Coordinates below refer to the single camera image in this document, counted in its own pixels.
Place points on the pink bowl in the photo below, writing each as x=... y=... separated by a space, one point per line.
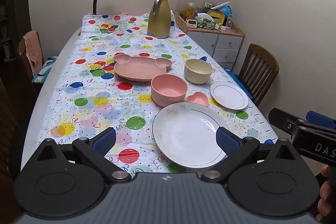
x=168 y=92

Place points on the pink heart-shaped dish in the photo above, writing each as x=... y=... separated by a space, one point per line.
x=198 y=99

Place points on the pink towel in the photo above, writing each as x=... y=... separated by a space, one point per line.
x=34 y=50

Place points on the white kitchen timer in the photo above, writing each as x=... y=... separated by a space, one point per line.
x=192 y=24

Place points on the large white plate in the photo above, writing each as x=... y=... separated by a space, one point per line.
x=186 y=134

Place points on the gold thermos jug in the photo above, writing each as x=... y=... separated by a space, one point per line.
x=158 y=19

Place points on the clear plastic box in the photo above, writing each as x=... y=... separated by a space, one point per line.
x=230 y=21

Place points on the dark bookshelf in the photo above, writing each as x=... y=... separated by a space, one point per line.
x=5 y=3

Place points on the person's right hand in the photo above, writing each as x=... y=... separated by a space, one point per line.
x=326 y=200

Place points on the orange bottle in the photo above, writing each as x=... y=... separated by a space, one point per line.
x=190 y=10

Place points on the brown wooden chair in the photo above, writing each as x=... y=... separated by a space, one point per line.
x=260 y=66
x=23 y=53

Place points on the blue white bag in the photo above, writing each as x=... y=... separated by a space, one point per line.
x=44 y=69

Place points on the balloon printed tablecloth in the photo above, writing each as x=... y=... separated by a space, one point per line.
x=105 y=98

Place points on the blue globe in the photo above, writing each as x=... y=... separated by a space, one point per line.
x=225 y=11

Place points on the small white plate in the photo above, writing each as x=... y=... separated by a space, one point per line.
x=228 y=95

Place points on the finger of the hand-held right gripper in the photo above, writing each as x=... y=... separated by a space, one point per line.
x=282 y=119
x=321 y=119

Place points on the yellow container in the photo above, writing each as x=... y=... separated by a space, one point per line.
x=216 y=16

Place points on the white drawer cabinet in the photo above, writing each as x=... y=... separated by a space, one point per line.
x=223 y=43

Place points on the blue flat box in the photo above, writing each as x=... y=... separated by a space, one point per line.
x=240 y=83

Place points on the cream bowl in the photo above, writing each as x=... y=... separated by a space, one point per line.
x=197 y=74

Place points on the pink bear-shaped plate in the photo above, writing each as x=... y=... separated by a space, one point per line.
x=139 y=67

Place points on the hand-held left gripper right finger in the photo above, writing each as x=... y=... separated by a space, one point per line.
x=227 y=142

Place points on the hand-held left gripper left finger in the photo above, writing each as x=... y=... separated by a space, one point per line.
x=104 y=141

